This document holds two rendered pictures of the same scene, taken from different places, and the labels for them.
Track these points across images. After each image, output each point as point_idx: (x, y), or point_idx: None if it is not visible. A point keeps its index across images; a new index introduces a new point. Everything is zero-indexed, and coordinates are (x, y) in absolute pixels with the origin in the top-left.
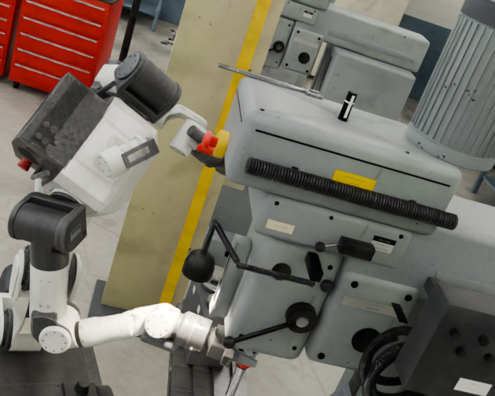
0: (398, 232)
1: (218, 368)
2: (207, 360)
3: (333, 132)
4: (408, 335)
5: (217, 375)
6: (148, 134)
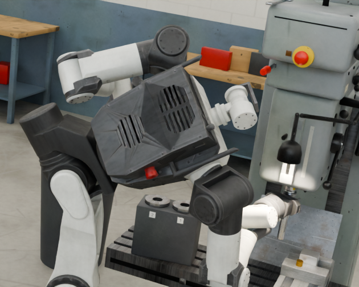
0: None
1: (196, 254)
2: (195, 253)
3: None
4: None
5: (204, 257)
6: (203, 88)
